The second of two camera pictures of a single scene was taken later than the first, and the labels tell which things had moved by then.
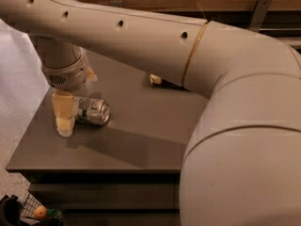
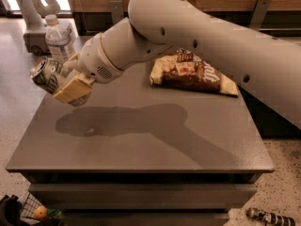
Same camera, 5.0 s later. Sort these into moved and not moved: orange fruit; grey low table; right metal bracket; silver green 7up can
Moved: silver green 7up can
Not moved: grey low table; orange fruit; right metal bracket
